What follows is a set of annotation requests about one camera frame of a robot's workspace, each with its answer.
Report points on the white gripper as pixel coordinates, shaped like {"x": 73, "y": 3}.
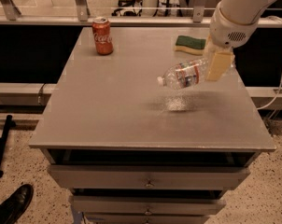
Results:
{"x": 229, "y": 31}

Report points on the clear plastic water bottle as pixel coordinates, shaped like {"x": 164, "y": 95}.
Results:
{"x": 184, "y": 75}

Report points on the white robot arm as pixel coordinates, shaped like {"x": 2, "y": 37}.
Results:
{"x": 254, "y": 7}

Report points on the red coke can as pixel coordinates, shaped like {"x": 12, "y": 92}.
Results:
{"x": 101, "y": 35}

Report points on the green yellow sponge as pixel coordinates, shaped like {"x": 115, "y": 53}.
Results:
{"x": 190, "y": 45}

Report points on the black office chair base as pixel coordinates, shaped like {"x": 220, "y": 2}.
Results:
{"x": 127, "y": 8}

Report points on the grey drawer cabinet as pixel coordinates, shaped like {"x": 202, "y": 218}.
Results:
{"x": 133, "y": 152}

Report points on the black metal stand leg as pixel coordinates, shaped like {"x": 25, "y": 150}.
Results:
{"x": 3, "y": 138}

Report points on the black leather shoe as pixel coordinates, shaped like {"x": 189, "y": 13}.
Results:
{"x": 16, "y": 204}

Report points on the metal railing post right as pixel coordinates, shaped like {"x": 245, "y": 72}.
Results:
{"x": 198, "y": 10}

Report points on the metal railing post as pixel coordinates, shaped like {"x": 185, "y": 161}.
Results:
{"x": 10, "y": 9}
{"x": 82, "y": 10}
{"x": 198, "y": 10}

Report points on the metal railing post middle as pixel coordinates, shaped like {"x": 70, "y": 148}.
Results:
{"x": 82, "y": 10}

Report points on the metal railing post left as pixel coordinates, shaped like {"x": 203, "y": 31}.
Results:
{"x": 10, "y": 9}

